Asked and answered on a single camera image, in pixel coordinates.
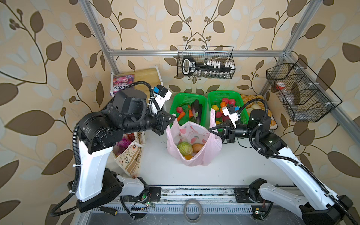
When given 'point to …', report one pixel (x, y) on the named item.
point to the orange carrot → (181, 116)
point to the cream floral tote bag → (130, 159)
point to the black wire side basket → (304, 97)
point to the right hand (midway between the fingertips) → (210, 132)
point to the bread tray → (256, 101)
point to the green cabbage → (185, 148)
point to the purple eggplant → (197, 107)
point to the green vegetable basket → (191, 107)
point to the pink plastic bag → (192, 133)
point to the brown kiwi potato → (196, 147)
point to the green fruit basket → (215, 97)
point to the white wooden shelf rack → (151, 76)
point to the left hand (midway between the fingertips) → (175, 118)
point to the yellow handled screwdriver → (108, 210)
